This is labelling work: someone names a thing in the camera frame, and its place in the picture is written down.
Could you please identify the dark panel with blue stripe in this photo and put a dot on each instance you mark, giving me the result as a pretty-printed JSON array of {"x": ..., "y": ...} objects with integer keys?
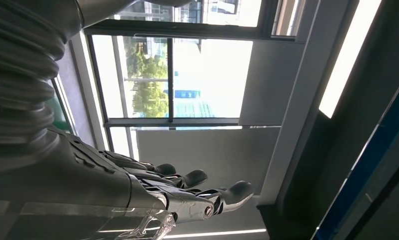
[{"x": 368, "y": 159}]

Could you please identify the green conveyor belt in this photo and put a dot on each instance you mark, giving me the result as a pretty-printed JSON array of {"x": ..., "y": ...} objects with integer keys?
[{"x": 58, "y": 116}]

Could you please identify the ceiling light panel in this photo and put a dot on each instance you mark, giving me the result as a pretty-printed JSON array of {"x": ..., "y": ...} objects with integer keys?
[{"x": 345, "y": 66}]

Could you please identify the thin ceiling light strip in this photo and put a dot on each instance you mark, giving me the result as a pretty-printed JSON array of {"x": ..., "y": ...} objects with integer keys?
[{"x": 219, "y": 233}]

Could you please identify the dark window frame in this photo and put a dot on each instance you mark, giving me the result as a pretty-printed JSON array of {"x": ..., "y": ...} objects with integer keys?
[{"x": 170, "y": 82}]

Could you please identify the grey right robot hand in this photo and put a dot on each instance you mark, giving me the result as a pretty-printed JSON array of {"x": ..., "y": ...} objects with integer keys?
[{"x": 70, "y": 185}]

